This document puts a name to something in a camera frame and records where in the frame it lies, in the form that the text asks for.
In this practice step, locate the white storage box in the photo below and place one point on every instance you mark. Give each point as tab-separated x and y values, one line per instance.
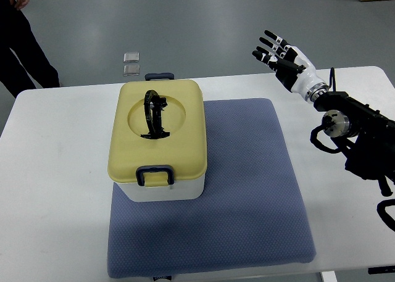
180	190

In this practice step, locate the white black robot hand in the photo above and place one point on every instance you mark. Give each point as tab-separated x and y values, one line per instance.
292	67

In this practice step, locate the black table control panel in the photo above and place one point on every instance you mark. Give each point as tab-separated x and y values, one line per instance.
381	270

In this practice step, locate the silver floor plate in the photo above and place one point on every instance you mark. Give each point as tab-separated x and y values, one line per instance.
131	57
131	69

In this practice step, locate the black label under mat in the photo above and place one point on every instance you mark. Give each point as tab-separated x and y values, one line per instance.
163	277

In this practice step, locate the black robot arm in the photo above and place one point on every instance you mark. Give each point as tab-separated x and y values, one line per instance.
363	135

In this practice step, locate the yellow box lid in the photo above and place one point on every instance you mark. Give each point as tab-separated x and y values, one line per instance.
159	133

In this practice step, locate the upper silver floor plate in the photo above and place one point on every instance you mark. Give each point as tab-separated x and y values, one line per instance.
131	57

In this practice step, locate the blue padded mat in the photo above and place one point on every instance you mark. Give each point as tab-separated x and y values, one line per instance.
250	214

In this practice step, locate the person in black clothes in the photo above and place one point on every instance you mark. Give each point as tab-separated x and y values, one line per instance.
22	59

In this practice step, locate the lower silver floor plate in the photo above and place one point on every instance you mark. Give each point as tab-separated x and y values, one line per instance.
131	69

